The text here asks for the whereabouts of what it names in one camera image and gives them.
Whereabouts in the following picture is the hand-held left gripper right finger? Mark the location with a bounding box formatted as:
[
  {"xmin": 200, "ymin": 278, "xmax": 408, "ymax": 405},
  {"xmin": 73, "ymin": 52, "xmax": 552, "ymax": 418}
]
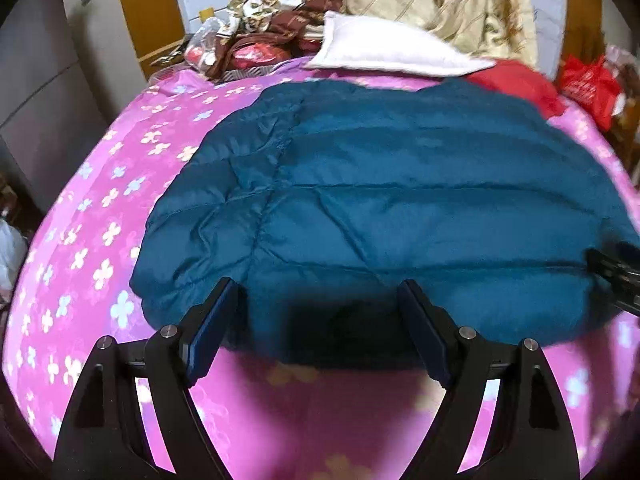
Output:
[{"xmin": 397, "ymin": 279, "xmax": 584, "ymax": 480}]

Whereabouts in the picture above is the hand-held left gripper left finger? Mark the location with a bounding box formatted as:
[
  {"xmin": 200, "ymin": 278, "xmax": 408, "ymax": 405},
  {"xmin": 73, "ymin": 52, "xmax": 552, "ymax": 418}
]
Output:
[{"xmin": 52, "ymin": 277, "xmax": 239, "ymax": 480}]

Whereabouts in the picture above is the teal puffer jacket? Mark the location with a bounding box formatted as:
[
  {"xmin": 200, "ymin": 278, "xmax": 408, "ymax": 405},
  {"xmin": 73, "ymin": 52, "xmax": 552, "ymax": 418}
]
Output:
[{"xmin": 129, "ymin": 79, "xmax": 640, "ymax": 369}]

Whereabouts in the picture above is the pink floral bed sheet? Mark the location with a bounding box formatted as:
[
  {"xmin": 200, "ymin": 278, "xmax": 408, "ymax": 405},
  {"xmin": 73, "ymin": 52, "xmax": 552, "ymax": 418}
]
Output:
[{"xmin": 0, "ymin": 57, "xmax": 640, "ymax": 480}]

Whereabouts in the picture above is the red gift bag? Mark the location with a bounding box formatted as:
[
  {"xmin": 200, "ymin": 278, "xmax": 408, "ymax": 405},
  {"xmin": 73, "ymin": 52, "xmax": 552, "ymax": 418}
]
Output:
[{"xmin": 557, "ymin": 54, "xmax": 624, "ymax": 134}]

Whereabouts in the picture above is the red ruffled cushion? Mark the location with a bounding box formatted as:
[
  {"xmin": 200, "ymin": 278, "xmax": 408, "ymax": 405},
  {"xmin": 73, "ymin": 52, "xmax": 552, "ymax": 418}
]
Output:
[{"xmin": 467, "ymin": 59, "xmax": 567, "ymax": 121}]

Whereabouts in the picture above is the white plastic bag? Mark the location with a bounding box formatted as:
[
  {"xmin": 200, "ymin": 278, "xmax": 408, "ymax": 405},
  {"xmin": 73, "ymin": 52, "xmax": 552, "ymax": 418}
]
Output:
[{"xmin": 0, "ymin": 220, "xmax": 29, "ymax": 297}]

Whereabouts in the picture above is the white pillow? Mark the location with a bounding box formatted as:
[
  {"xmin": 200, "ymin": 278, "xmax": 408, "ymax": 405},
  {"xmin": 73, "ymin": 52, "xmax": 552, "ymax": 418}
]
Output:
[{"xmin": 302, "ymin": 10, "xmax": 499, "ymax": 79}]

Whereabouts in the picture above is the grey wardrobe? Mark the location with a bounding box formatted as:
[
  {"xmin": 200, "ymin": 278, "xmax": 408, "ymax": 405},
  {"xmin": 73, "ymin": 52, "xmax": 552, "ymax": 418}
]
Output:
[{"xmin": 0, "ymin": 0, "xmax": 157, "ymax": 212}]

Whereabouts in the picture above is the clear plastic bag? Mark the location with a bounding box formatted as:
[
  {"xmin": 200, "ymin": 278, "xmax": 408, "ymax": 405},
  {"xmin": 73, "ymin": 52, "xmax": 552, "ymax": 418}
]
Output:
[{"xmin": 184, "ymin": 16, "xmax": 237, "ymax": 69}]

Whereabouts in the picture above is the beige floral quilt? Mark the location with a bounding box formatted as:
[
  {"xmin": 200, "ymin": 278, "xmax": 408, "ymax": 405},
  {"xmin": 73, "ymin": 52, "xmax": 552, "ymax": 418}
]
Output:
[{"xmin": 272, "ymin": 0, "xmax": 539, "ymax": 69}]

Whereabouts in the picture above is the brown floral blanket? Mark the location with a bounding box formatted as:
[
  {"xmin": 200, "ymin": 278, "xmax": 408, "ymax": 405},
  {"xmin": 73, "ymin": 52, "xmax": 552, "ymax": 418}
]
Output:
[{"xmin": 207, "ymin": 0, "xmax": 347, "ymax": 84}]

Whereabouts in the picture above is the wooden door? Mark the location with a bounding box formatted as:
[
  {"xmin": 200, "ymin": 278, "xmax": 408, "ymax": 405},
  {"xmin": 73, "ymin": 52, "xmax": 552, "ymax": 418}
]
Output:
[{"xmin": 115, "ymin": 0, "xmax": 189, "ymax": 80}]

